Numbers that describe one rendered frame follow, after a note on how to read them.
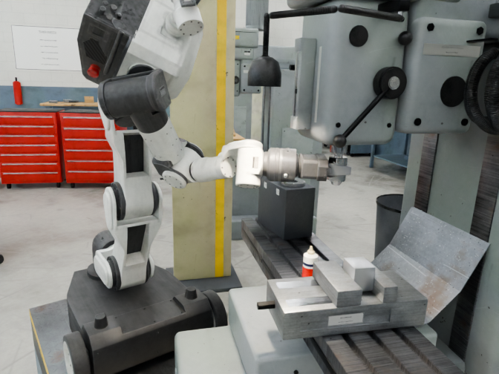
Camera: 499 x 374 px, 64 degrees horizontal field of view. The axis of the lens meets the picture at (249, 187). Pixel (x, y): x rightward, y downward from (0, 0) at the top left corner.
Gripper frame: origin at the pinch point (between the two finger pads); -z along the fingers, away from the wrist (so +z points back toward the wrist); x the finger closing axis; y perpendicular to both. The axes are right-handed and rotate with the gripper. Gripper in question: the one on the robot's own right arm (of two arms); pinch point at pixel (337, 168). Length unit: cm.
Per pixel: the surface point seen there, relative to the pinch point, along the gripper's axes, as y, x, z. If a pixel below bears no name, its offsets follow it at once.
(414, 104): -17.3, -7.6, -14.8
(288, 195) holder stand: 16.8, 29.7, 11.0
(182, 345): 54, -5, 40
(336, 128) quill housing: -11.5, -11.5, 3.0
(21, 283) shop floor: 126, 141, 192
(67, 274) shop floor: 126, 159, 168
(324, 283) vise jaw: 24.5, -17.1, 3.1
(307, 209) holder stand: 22.8, 33.6, 3.7
